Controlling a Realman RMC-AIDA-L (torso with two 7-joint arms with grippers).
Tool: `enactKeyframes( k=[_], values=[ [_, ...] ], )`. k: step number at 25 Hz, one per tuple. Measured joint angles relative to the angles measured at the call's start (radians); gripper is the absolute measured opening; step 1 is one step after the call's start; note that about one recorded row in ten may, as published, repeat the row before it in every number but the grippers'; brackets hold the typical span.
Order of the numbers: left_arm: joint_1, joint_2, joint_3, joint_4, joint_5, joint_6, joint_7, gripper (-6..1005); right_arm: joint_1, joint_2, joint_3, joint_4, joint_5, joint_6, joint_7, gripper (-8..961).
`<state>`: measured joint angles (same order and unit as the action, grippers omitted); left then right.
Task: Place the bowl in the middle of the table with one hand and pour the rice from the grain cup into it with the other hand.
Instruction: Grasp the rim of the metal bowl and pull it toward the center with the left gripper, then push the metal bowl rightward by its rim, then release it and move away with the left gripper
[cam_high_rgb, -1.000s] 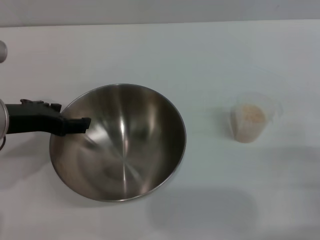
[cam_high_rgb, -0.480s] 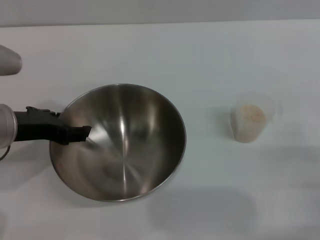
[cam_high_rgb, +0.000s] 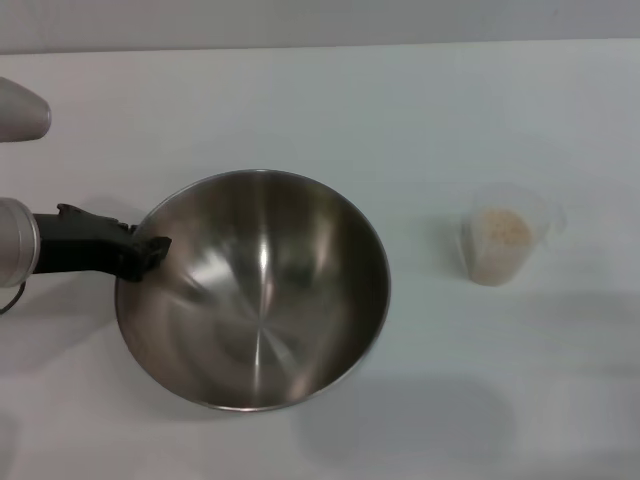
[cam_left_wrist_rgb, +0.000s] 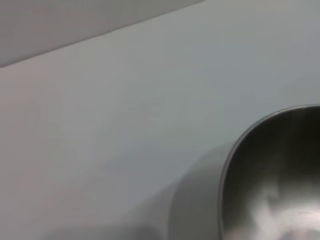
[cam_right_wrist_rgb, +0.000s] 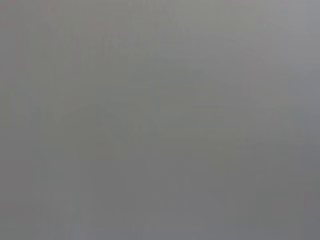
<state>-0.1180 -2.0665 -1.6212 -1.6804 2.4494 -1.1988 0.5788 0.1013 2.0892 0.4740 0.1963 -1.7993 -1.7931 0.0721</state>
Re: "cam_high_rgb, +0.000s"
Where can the clear plastic measuring cup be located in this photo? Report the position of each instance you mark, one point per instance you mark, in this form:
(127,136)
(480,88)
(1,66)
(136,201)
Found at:
(542,210)

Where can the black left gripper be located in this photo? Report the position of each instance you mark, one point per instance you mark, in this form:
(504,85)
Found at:
(75,245)

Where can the white rice grains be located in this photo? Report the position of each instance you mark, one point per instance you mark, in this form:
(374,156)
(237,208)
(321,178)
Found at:
(502,240)

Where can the stainless steel mixing bowl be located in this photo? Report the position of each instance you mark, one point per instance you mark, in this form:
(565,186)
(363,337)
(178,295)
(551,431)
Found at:
(260,310)

